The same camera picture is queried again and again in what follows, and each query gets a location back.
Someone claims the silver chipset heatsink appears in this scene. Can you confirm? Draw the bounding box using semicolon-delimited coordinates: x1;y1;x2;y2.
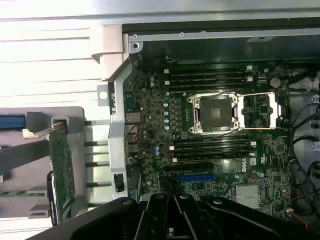
234;184;260;209

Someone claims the blue expansion slot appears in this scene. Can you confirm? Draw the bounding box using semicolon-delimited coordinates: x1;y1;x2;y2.
178;173;216;183

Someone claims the long black expansion slot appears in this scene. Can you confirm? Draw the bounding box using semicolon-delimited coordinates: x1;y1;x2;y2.
164;162;215;174

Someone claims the RAM slot with white clips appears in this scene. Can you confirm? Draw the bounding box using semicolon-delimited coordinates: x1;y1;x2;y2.
164;76;254;86
168;141;257;151
163;64;253;75
171;152;256;163

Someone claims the grey parts rack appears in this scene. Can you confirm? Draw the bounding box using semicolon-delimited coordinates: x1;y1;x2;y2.
0;106;89;221

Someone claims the green motherboard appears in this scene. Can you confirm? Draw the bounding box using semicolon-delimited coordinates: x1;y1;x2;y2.
124;58;293;210

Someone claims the open black PC case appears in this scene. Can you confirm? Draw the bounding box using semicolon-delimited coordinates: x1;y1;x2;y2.
96;14;320;240

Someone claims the green RAM stick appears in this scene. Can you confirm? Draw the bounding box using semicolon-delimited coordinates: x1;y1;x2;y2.
0;190;47;199

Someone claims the CPU socket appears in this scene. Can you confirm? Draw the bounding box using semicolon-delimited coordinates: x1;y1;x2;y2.
187;92;241;136

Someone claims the metal socket cover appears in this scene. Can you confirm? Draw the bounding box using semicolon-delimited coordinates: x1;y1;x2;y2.
237;92;285;130

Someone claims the hard disk with blue rails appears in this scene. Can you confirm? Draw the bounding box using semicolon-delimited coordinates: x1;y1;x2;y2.
0;113;26;131

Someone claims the silver coin battery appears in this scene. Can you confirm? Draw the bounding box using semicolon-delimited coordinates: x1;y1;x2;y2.
269;76;283;88

